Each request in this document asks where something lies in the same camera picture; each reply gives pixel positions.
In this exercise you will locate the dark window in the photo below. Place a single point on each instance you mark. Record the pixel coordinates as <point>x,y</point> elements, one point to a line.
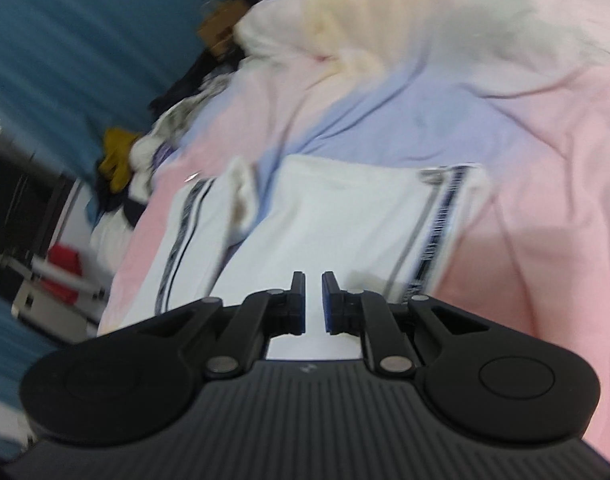
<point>10,200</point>

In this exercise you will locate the grey white garment purple label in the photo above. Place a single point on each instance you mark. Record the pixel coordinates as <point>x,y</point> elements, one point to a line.
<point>175,115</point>

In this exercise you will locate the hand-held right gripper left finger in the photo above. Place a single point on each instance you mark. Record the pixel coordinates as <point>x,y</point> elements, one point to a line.
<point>301,305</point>

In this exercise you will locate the white duvet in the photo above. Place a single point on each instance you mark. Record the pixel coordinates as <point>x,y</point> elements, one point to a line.
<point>110,240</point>

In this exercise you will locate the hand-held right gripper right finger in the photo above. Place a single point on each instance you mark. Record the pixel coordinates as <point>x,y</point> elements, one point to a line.
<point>328,305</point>

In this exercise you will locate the brown paper bag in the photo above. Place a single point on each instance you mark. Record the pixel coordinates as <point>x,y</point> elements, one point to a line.
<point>220,25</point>

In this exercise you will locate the black garment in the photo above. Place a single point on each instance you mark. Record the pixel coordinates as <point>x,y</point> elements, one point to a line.
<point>130,207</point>

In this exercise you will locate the red cloth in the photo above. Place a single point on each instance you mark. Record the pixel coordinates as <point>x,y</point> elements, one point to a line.
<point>65,260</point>

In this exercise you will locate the mustard yellow garment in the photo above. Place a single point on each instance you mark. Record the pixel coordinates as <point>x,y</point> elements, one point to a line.
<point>117,160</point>

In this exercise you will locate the dark garment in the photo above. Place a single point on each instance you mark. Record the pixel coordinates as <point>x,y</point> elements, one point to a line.
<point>205,75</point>

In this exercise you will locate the pastel bed sheet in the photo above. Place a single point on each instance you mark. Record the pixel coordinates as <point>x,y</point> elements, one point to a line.
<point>535,210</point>

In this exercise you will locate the white pants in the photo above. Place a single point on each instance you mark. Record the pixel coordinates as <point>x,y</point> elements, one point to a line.
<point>335,220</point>

